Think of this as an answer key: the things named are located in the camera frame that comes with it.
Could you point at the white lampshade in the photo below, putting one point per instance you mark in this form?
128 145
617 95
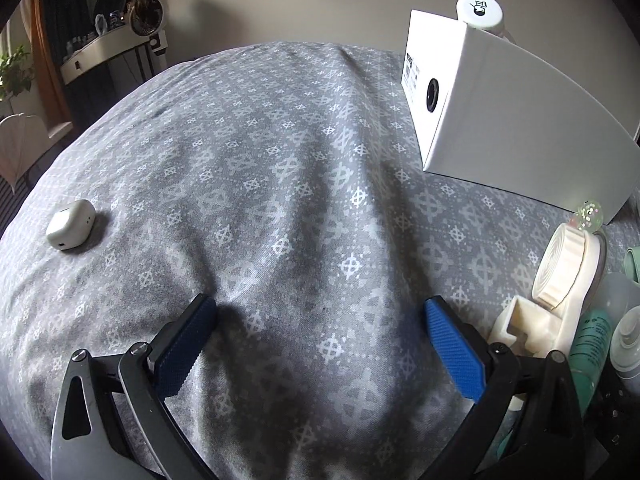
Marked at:
17 145

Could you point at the mint green container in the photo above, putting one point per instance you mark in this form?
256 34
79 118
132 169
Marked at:
634 264

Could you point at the white tape dispenser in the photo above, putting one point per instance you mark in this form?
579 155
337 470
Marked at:
530 325

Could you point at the white earbuds case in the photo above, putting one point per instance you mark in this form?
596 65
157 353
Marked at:
70 225

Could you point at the green potted plant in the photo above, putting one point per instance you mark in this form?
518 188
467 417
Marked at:
15 70

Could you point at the white cap bottle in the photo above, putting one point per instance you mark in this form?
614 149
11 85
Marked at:
480 9

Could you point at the round dark mirror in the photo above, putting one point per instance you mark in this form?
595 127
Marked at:
111 2

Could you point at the translucent white bottle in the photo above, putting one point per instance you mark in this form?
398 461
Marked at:
620 292

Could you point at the round desk fan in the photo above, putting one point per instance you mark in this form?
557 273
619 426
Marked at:
145 15

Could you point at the clear glitter ball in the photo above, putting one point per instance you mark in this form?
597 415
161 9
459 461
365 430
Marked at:
589 216

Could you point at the white cardboard box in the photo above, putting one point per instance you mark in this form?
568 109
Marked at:
510 120

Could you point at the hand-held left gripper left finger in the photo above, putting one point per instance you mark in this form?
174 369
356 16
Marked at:
181 355

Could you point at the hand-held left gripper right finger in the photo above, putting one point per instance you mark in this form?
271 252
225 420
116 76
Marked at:
455 355

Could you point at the mint green tube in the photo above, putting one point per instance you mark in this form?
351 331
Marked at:
592 355

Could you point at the cream curved shelf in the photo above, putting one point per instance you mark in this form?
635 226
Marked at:
100 50

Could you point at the white tape roll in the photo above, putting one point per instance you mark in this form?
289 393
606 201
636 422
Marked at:
555 267

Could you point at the orange curtain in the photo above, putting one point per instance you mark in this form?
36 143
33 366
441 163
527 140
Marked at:
52 60

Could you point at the grey patterned blanket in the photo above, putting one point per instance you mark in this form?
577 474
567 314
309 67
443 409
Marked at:
260 210

